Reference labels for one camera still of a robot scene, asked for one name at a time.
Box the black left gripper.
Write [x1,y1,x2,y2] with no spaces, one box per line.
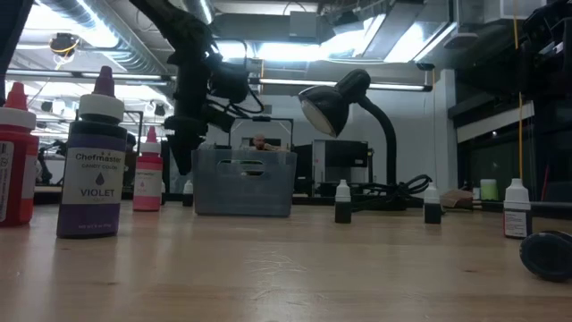
[163,66,212,177]

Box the pink food coloring bottle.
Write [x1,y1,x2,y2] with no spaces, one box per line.
[132,126,164,213]

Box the violet food coloring bottle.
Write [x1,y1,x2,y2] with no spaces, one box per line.
[55,65,128,240]

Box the orange food coloring bottle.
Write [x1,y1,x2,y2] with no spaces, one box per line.
[0,81,40,228]

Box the person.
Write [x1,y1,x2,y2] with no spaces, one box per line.
[249,132,290,153]

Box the grey translucent plastic bin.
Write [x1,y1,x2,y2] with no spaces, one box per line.
[191,148,299,218]

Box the long ceiling light strip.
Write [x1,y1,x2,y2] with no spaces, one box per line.
[258,78,433,93]
[6,68,173,87]

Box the black desk lamp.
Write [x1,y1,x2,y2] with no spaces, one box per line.
[298,68,408,212]

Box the grey black computer case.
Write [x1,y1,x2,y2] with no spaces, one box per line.
[312,139,371,184]

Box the black ceiling dome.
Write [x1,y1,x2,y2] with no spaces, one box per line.
[48,32,80,58]

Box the green canister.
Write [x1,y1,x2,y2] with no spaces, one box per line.
[479,178,499,202]

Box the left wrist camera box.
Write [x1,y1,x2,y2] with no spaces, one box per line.
[203,60,251,133]

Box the black lamp power cable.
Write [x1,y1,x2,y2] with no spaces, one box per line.
[350,174,433,212]

